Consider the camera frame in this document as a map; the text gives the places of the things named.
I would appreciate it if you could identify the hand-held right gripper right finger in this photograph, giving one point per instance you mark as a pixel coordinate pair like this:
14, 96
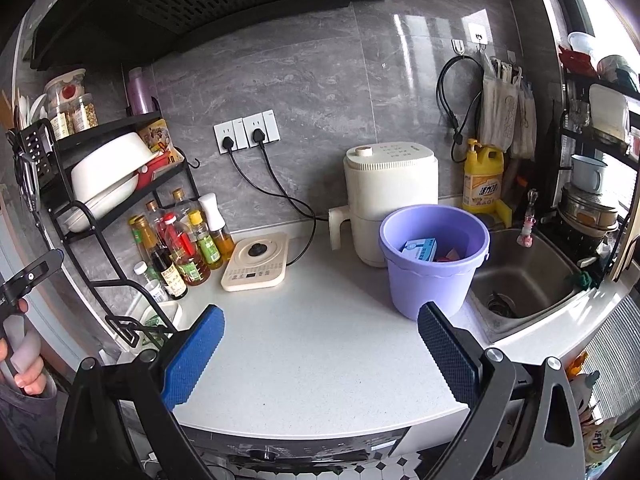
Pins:
450, 355

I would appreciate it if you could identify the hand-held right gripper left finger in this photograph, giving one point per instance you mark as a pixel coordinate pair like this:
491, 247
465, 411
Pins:
192, 360

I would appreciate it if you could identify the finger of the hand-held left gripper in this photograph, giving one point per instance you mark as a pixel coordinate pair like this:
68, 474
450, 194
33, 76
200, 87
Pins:
35, 272

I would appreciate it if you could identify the purple plastic bucket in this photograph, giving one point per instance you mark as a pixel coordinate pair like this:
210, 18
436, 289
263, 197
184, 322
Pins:
425, 285

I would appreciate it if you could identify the red wrapper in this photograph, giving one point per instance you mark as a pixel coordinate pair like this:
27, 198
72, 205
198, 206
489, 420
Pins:
446, 256

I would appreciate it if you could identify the blue white box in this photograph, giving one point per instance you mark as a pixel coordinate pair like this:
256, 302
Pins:
420, 250

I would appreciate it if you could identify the person's left forearm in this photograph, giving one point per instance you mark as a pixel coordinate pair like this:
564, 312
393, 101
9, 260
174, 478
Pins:
25, 435

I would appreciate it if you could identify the person's left hand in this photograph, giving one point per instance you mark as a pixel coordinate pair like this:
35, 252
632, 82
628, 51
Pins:
32, 380

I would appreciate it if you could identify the green sauce packet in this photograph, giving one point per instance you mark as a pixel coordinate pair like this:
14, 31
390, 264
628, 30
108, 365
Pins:
155, 332

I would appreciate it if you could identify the white plastic tray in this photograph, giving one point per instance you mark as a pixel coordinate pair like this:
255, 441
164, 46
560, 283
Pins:
170, 315

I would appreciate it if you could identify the small white bottle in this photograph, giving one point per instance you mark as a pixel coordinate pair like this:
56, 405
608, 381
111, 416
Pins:
157, 291

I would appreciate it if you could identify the dark soy sauce bottle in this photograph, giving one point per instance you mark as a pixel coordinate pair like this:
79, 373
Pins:
172, 280

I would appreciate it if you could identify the white plates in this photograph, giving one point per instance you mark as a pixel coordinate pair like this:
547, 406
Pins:
95, 210

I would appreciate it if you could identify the red cap oil bottle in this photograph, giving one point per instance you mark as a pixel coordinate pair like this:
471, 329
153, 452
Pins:
192, 265

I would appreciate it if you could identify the cream induction cooker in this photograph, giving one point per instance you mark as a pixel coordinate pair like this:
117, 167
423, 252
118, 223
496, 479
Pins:
250, 275

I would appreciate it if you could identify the steel sink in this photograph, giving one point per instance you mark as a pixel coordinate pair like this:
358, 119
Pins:
530, 280

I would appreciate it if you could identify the yellow cap green label bottle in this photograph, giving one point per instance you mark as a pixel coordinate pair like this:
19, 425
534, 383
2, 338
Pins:
207, 250

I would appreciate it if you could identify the orange cap sauce bottle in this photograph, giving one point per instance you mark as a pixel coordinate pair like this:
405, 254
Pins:
140, 232

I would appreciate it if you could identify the black metal rack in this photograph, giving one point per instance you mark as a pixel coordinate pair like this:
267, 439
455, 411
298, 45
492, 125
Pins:
60, 160

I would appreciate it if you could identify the small black knob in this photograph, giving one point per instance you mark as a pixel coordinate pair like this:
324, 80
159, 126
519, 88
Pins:
259, 249

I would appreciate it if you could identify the gold cap clear bottle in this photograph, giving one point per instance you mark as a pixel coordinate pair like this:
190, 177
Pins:
182, 205

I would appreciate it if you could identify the green cloth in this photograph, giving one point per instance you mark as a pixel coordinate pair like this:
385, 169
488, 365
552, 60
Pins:
590, 280

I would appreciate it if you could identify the yellow detergent bottle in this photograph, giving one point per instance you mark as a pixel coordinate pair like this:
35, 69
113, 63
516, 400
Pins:
482, 185

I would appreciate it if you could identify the steel faucet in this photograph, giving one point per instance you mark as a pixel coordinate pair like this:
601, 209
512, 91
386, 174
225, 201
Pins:
532, 202

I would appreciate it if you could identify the white soy milk maker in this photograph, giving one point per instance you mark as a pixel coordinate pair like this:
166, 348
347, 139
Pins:
395, 185

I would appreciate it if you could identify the colourful snack packet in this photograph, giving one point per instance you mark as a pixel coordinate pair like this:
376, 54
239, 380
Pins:
607, 445

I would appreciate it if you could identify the yellow snack packet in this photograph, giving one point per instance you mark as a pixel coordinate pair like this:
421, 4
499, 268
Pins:
160, 137

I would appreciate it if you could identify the steel steamer pot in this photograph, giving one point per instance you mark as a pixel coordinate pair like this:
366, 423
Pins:
587, 210

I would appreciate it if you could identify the pink bottle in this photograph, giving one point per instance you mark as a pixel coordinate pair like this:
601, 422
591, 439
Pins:
141, 92

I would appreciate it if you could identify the black dish rack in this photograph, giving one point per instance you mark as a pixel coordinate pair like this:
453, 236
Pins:
562, 160

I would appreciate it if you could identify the white enamel mug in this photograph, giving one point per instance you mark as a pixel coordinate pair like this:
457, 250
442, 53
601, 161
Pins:
587, 172

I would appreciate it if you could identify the beige cloth bag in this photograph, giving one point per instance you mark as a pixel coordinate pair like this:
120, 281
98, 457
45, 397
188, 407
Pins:
500, 110
525, 120

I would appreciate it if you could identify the drinking glass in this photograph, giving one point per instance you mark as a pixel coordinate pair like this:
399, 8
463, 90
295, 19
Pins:
577, 115

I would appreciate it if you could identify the white plastic container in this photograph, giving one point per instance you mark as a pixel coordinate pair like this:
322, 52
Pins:
607, 112

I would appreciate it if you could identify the red bowl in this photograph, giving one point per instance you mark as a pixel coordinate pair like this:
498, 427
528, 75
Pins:
575, 60

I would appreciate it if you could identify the black range hood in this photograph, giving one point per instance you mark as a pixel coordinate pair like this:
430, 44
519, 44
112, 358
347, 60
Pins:
225, 0

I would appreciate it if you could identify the white bowl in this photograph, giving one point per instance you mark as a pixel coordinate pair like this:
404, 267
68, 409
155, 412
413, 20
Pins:
580, 41

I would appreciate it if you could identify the white wall socket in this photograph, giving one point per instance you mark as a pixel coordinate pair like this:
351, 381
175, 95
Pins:
267, 122
222, 130

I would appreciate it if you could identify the white wall hook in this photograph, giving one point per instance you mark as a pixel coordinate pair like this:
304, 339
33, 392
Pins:
477, 32
457, 46

